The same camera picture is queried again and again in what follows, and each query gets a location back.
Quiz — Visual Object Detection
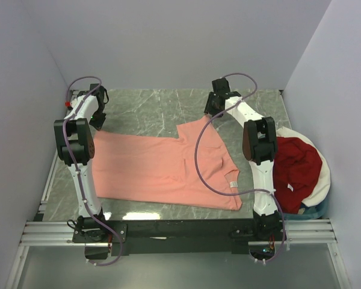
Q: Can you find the red t shirt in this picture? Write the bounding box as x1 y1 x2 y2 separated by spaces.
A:
273 137 322 214

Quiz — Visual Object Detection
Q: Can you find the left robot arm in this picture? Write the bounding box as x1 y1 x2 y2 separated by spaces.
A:
54 84 109 243

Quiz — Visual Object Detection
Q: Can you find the black base crossbar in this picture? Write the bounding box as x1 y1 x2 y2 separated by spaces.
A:
72 219 289 259

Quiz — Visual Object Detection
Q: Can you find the aluminium frame rail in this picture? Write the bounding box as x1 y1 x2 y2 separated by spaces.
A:
19 220 338 247

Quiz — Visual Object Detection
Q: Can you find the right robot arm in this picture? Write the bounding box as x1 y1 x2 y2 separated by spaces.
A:
204 77 281 240

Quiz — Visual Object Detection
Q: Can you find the salmon pink t shirt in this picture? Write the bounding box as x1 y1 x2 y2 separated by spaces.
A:
92 116 242 211

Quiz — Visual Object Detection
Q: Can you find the teal rimmed laundry basket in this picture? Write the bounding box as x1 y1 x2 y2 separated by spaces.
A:
284 196 329 221

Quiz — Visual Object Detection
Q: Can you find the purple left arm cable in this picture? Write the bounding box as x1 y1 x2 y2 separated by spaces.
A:
63 76 124 267

